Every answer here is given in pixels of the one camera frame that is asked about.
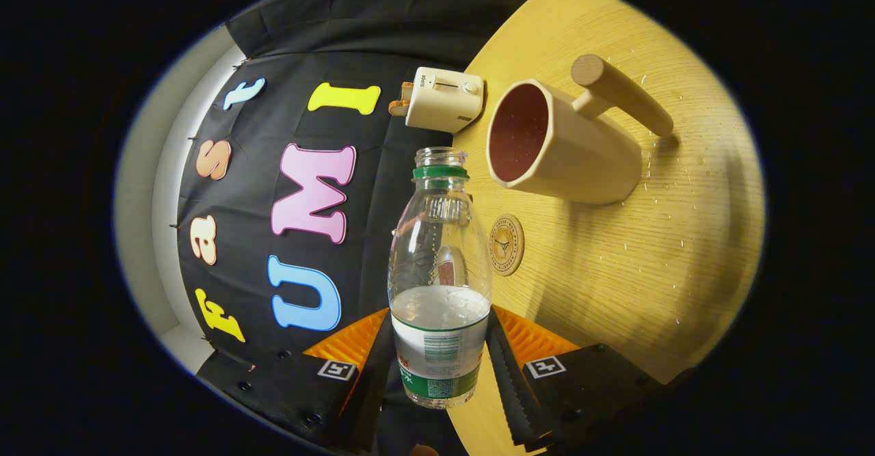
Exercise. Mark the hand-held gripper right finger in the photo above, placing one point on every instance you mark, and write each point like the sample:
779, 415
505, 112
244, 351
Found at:
509, 387

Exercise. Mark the round cork coaster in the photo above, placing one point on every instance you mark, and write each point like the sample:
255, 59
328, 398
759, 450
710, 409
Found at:
507, 244

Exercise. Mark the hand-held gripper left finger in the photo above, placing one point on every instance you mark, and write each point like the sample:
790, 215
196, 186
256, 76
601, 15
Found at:
369, 401

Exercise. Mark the white toaster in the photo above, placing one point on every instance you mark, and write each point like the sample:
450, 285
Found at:
444, 104

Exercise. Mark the wooden table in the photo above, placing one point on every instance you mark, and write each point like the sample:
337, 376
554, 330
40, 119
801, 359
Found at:
615, 271

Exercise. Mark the clear plastic juice bottle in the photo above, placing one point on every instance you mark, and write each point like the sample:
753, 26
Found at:
437, 346

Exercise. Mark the toast slice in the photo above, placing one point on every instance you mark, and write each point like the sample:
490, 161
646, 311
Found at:
398, 107
407, 91

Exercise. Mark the black backdrop cloth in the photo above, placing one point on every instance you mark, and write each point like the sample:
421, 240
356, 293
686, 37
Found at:
287, 121

